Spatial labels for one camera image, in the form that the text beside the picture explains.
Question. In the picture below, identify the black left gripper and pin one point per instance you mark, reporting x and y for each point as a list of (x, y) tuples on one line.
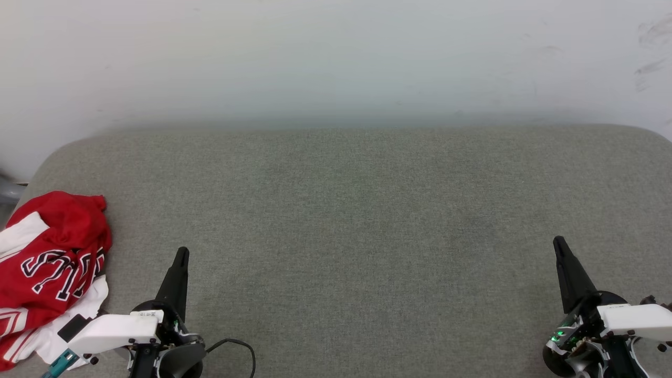
[(170, 331)]

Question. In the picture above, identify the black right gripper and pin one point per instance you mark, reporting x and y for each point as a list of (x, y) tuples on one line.
[(583, 336)]

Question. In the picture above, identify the red and white jersey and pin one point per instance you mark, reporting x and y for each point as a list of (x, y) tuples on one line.
[(52, 247)]

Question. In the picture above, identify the teal left camera connector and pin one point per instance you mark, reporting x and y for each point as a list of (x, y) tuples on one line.
[(65, 359)]

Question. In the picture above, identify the grey metal frame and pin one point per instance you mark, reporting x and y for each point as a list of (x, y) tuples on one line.
[(8, 191)]

